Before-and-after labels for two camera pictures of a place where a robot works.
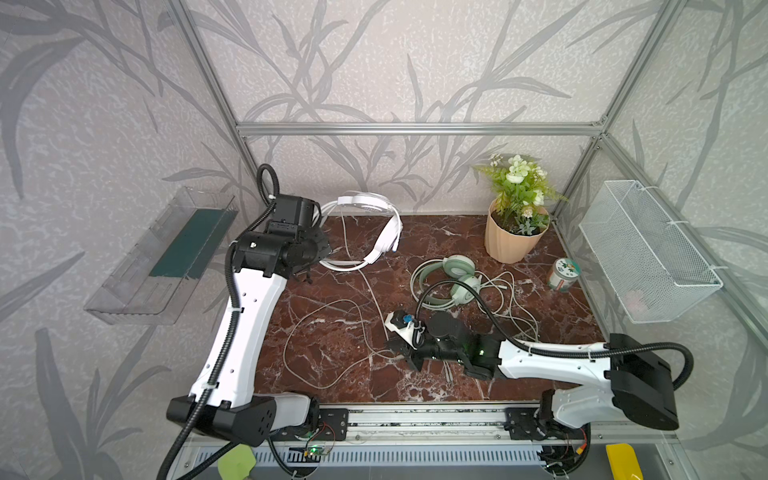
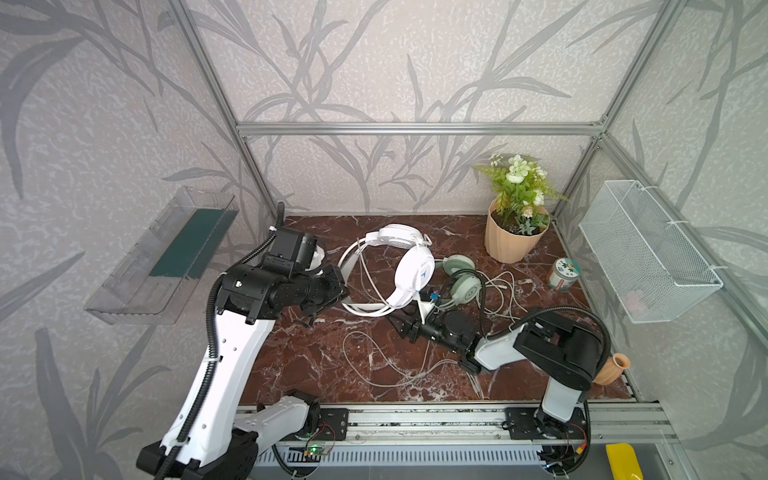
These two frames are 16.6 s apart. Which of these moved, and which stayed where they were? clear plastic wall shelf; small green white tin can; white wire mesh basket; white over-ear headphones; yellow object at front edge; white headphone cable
Moved: white over-ear headphones; white headphone cable
Stayed: clear plastic wall shelf; small green white tin can; white wire mesh basket; yellow object at front edge
